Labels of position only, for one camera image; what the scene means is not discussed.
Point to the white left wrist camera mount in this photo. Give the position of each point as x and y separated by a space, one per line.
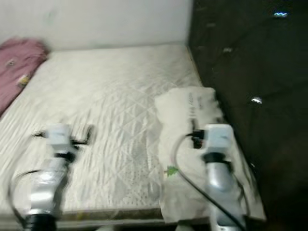
61 137

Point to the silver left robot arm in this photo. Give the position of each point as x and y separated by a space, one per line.
48 192

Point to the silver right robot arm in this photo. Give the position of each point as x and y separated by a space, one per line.
221 187

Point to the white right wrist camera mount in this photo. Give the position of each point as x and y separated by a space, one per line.
219 139

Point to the black tufted headboard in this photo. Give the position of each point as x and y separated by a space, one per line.
255 57

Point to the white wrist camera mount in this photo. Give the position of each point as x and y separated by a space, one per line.
61 137
219 139

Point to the purple blanket with bird print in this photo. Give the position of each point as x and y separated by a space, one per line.
17 62

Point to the white quilted mattress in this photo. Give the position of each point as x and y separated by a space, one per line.
101 91

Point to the white pillow with tree print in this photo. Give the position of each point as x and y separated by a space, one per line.
187 120

